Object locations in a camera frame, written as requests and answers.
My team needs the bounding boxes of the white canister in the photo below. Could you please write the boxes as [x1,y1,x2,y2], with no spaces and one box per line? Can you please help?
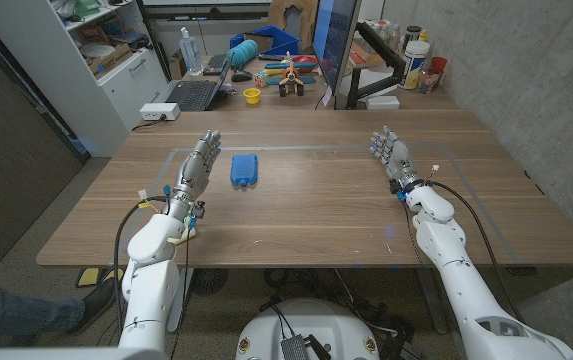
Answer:
[399,39,431,91]

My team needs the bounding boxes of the brown cardboard piece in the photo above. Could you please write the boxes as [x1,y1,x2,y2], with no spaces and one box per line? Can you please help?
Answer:
[267,0,320,37]

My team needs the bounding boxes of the white shelf cabinet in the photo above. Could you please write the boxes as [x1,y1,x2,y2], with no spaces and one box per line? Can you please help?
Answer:
[0,0,172,159]

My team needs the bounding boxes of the small white box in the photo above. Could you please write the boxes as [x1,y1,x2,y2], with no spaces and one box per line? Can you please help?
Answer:
[365,95,401,111]

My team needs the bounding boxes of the teal yarn roll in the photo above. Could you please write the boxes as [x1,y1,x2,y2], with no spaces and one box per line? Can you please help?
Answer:
[225,39,260,70]

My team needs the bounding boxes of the clear sanitizer pump bottle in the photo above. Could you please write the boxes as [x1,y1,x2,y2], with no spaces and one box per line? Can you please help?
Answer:
[178,26,204,77]

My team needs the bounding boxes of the black laptop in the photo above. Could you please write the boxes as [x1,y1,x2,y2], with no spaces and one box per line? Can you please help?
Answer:
[164,59,232,112]

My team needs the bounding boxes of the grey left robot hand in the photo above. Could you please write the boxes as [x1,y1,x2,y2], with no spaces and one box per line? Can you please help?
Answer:
[171,129,223,204]

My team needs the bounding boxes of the black shoe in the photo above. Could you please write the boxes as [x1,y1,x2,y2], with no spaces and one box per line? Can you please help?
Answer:
[68,277,125,335]

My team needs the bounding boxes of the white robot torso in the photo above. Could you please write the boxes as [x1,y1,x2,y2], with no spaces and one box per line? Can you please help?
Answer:
[235,298,381,360]

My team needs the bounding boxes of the blue plastic bin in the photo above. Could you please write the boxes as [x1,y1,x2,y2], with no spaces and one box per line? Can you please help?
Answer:
[229,24,301,57]

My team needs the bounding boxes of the black floor fan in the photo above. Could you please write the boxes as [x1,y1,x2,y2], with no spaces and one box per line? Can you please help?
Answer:
[189,268,230,296]

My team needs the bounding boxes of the red cup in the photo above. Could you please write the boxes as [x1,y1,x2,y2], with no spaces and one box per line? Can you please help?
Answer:
[428,56,449,76]

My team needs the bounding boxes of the dark lidded jar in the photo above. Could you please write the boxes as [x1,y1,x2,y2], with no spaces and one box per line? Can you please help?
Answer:
[404,25,423,51]

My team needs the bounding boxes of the red bowl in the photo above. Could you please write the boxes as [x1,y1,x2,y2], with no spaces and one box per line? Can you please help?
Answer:
[290,54,320,75]

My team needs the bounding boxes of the yellow black slippers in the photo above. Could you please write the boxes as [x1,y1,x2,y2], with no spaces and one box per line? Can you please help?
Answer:
[75,267,125,289]

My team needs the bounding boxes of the white power strip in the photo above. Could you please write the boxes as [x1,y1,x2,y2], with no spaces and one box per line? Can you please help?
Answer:
[139,101,181,122]

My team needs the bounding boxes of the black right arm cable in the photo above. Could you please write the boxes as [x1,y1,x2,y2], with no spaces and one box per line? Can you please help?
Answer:
[428,179,525,324]

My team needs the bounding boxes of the yellow sponge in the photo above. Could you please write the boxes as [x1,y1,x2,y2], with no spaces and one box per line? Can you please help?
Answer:
[167,227,198,247]

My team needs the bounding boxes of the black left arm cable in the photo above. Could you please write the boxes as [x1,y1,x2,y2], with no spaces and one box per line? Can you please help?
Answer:
[112,195,172,341]

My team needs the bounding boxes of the blue case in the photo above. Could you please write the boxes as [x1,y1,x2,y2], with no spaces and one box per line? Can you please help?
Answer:
[229,153,259,188]

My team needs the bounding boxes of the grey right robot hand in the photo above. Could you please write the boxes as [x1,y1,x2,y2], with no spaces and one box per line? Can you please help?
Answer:
[369,125,423,189]

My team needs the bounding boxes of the person's leg in jeans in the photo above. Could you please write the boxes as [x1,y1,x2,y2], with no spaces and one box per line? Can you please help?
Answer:
[0,277,87,347]

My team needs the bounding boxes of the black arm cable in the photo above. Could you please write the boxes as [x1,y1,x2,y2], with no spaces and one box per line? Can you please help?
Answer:
[112,195,172,341]
[428,179,525,324]

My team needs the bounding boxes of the black keyboard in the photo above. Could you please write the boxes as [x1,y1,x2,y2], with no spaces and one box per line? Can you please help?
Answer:
[201,52,229,77]

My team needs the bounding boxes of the wooden toy airplane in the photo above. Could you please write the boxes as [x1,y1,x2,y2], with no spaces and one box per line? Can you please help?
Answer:
[264,51,318,98]

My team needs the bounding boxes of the computer monitor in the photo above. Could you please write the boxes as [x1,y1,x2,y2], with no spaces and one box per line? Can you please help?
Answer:
[311,0,362,96]

